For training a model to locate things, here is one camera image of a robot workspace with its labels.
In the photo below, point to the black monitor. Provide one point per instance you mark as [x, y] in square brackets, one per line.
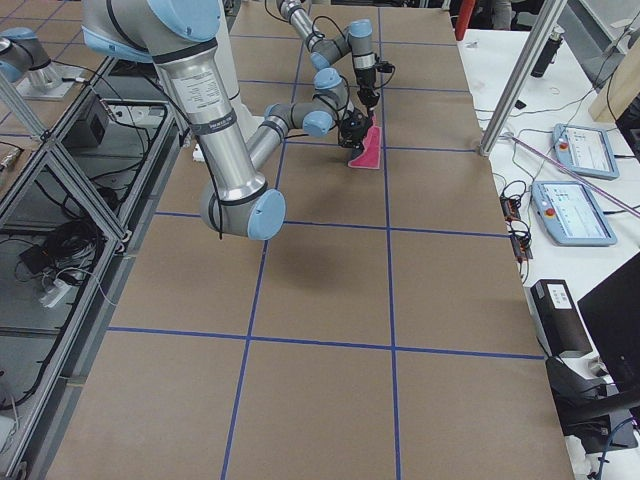
[611, 314]

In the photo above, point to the pink grey microfibre towel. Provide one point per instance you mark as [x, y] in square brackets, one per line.
[369, 156]

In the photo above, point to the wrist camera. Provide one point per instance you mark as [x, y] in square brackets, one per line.
[385, 67]

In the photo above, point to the black power adapter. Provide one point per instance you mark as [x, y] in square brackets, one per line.
[36, 259]

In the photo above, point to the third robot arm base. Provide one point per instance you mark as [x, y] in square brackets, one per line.
[26, 63]

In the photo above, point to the near teach pendant tablet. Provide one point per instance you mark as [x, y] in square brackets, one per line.
[570, 214]

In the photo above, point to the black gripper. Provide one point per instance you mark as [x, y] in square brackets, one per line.
[348, 133]
[364, 80]

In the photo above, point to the white power strip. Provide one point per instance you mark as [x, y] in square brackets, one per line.
[54, 293]

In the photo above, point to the black box with label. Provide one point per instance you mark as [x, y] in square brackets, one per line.
[563, 333]

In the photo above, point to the aluminium frame post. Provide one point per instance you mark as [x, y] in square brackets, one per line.
[531, 51]

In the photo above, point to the far teach pendant tablet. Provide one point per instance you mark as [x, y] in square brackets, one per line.
[585, 151]

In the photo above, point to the black cylinder bottle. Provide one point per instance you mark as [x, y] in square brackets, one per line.
[549, 52]

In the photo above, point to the teach pendant tablet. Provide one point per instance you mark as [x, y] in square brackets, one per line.
[585, 151]
[570, 214]

